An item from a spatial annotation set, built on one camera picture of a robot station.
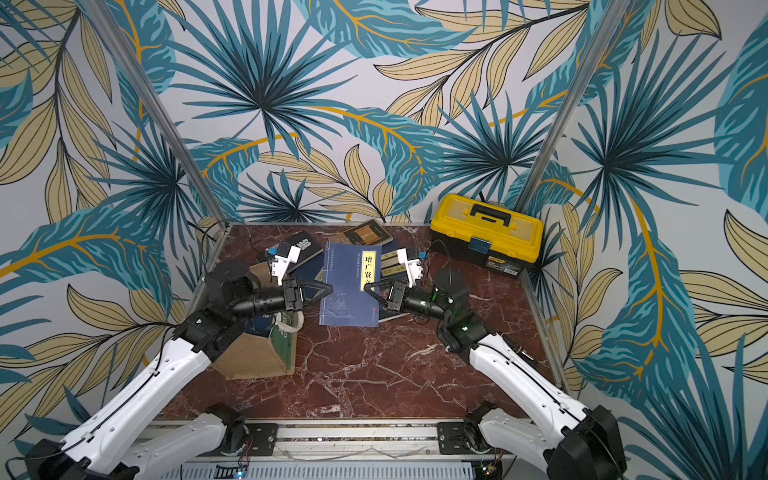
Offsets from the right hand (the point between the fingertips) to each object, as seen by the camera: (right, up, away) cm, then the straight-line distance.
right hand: (365, 290), depth 66 cm
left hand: (-8, -1, -3) cm, 8 cm away
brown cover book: (-2, +16, +49) cm, 51 cm away
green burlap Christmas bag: (-23, -16, +6) cm, 28 cm away
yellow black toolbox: (+37, +14, +30) cm, 50 cm away
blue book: (-4, +5, 0) cm, 6 cm away
